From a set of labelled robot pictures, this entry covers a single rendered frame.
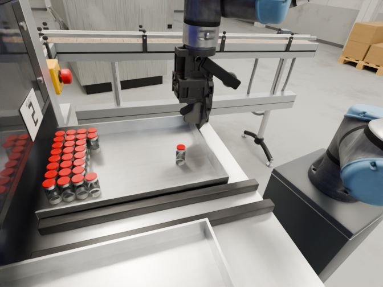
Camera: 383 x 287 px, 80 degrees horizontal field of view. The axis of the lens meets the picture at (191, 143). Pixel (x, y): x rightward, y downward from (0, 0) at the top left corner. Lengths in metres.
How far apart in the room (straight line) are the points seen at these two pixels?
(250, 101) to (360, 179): 1.34
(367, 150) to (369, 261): 1.30
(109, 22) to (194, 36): 2.42
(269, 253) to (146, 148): 0.35
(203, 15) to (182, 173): 0.32
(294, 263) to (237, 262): 0.09
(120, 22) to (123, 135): 2.35
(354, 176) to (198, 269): 0.32
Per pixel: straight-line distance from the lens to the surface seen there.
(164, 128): 0.65
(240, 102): 1.74
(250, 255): 0.42
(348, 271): 1.67
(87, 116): 1.52
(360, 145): 0.53
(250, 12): 0.46
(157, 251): 0.40
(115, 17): 2.89
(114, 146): 0.59
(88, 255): 0.40
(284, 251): 0.44
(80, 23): 2.83
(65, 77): 0.70
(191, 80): 0.51
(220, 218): 0.42
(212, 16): 0.49
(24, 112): 0.45
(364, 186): 0.53
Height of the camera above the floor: 1.23
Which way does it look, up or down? 36 degrees down
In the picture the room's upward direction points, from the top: 5 degrees clockwise
